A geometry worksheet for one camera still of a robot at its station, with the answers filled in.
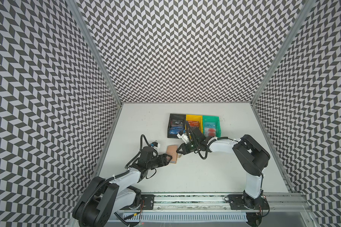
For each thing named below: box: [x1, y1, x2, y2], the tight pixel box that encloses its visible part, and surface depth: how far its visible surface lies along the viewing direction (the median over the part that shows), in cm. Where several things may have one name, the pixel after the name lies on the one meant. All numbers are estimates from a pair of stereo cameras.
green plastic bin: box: [202, 115, 222, 139], surface depth 101 cm
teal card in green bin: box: [204, 122, 216, 129], surface depth 104 cm
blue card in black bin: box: [169, 126, 184, 135], surface depth 102 cm
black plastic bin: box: [167, 113, 187, 139], surface depth 103 cm
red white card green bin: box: [203, 127, 217, 138], surface depth 101 cm
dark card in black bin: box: [170, 119, 184, 127], surface depth 105 cm
